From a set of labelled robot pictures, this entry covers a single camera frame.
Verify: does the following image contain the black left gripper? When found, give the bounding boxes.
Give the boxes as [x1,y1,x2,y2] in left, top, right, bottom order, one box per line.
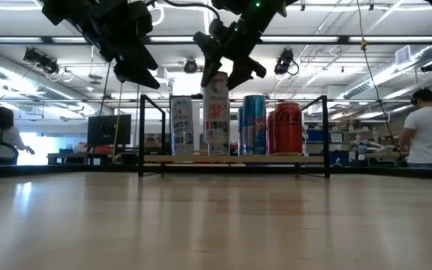
[76,0,161,90]

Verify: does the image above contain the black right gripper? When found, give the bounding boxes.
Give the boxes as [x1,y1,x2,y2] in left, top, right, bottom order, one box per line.
[193,0,288,91]

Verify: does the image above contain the white Celsius Peach Vibe can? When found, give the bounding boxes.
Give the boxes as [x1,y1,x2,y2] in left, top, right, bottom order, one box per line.
[202,70,231,146]

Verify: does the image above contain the blue silver Red Bull can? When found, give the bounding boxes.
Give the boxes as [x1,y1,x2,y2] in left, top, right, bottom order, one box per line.
[241,94,268,156]

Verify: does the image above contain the white Celsius can teal print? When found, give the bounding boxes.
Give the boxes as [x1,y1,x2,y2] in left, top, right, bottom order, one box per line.
[169,96,195,157]

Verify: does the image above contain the red Coca-Cola can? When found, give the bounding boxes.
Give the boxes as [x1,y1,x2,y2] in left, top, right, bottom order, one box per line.
[266,110,276,155]
[273,103,304,156]

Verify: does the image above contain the wooden shelf board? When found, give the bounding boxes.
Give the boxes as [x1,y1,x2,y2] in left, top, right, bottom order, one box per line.
[142,154,326,165]

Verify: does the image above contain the ceiling light strip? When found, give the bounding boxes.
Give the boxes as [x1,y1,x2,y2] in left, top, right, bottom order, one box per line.
[260,35,341,43]
[148,35,202,43]
[349,35,432,43]

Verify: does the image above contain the black monitor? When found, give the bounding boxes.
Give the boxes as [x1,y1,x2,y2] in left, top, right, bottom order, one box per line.
[87,114,133,148]

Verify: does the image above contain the black metal shelf end frame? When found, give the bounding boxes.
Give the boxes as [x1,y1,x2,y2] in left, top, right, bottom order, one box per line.
[300,94,332,179]
[137,94,167,178]

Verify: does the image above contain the silver ventilation duct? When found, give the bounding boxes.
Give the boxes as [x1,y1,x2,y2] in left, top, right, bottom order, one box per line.
[341,43,432,101]
[0,46,114,116]

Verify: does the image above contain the black aluminium table frame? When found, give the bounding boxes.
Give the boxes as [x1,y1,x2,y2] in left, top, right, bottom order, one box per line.
[0,163,432,182]

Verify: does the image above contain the hanging cable yellow knot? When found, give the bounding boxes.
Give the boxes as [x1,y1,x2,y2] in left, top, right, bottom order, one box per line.
[355,0,404,158]

